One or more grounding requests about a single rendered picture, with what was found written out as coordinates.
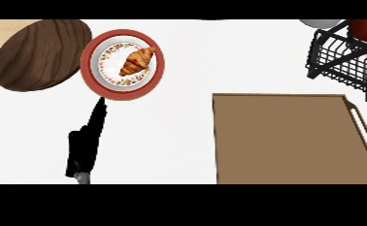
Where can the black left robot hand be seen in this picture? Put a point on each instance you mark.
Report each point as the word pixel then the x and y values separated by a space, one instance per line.
pixel 86 142

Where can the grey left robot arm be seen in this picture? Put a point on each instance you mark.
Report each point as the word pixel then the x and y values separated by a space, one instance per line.
pixel 83 178

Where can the brown rectangular tray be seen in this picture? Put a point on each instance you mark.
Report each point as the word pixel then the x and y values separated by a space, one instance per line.
pixel 286 139

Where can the red round placemat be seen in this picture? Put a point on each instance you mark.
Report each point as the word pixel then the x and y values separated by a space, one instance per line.
pixel 91 74

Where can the white floral rimmed plate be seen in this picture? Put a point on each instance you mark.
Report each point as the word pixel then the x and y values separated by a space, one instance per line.
pixel 113 63

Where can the golden brown croissant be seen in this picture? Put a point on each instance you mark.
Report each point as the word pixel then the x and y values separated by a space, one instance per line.
pixel 136 61

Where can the dark brown wooden round board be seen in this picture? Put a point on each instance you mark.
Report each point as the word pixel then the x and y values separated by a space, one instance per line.
pixel 40 55

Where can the grey round bowl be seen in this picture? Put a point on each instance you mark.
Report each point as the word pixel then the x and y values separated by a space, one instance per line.
pixel 320 23

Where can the dark red round object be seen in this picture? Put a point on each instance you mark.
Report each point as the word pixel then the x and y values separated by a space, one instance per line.
pixel 358 29

